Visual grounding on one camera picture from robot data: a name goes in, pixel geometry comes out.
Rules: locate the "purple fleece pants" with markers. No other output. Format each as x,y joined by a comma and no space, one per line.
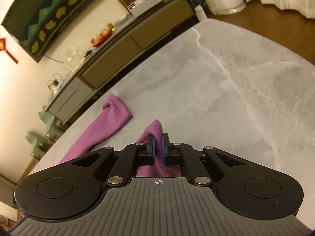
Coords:
105,125

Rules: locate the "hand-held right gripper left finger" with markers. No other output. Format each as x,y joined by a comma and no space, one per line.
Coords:
152,152

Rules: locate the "red fruit bowl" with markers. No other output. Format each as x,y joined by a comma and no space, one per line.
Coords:
103,35

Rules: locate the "rack of clear glass cups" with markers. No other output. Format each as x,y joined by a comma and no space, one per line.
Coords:
73,60

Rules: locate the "red knot hanging ornament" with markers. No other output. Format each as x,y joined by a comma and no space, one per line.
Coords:
7,51

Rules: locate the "grey and brown sideboard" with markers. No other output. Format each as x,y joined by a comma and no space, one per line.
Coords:
110,61

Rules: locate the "clear glass dish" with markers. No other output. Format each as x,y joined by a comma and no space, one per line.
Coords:
123,19

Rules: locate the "white power strip with chargers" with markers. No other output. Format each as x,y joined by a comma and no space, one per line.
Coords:
56,83

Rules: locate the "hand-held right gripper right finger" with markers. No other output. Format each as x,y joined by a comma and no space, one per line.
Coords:
163,152

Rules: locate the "small green plastic stool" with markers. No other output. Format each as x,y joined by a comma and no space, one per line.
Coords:
37,145

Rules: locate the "dark patterned wall tapestry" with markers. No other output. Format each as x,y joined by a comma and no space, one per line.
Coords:
44,14

